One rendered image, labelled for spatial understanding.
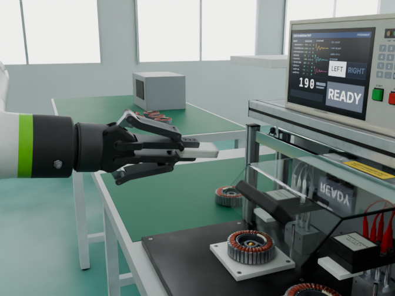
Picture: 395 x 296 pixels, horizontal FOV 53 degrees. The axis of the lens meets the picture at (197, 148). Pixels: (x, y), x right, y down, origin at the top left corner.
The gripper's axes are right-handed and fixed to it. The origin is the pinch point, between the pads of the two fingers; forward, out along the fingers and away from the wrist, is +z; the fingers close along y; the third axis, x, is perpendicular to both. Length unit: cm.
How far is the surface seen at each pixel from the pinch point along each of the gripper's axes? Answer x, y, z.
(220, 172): -66, 50, 49
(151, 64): -438, 129, 136
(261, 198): 15.8, -1.6, 3.6
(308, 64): -17.3, -12.6, 30.7
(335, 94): -6.3, -10.2, 31.0
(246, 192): 12.3, -0.1, 3.4
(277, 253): -2.1, 29.5, 29.6
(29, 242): -158, 166, -17
